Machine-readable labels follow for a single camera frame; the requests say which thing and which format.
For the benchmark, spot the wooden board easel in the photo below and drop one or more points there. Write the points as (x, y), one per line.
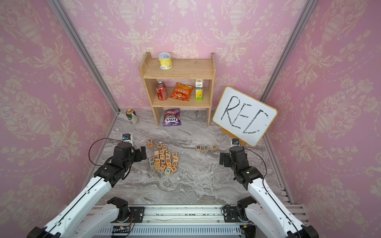
(225, 132)

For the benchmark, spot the green white can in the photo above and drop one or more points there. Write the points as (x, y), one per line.
(132, 116)

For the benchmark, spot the wooden shelf unit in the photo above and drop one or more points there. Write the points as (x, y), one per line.
(183, 69)

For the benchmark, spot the red soda can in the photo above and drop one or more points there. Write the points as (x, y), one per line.
(161, 91)

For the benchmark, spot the yellow cup can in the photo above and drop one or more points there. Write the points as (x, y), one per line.
(165, 61)

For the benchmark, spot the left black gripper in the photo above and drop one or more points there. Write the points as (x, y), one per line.
(139, 156)

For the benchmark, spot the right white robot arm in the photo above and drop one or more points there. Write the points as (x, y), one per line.
(263, 207)

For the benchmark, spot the white board yellow rim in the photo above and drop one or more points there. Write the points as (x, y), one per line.
(243, 116)

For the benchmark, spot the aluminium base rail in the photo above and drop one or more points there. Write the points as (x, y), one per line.
(191, 221)

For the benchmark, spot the purple snack bag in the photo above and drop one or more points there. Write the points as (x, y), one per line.
(172, 118)

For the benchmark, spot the orange snack bag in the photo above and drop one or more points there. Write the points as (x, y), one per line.
(182, 92)

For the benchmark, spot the yellow green drink carton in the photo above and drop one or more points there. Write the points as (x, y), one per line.
(199, 89)

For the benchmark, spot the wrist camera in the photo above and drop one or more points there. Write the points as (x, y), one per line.
(127, 137)
(235, 142)

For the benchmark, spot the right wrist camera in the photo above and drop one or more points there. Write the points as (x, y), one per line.
(235, 142)

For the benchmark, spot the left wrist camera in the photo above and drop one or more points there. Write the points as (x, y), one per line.
(127, 137)

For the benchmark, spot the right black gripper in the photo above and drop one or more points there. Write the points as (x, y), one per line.
(227, 156)

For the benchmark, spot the wooden block letter Q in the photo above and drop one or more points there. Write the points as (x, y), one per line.
(152, 162)

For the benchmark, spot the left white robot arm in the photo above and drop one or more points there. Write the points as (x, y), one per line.
(86, 196)

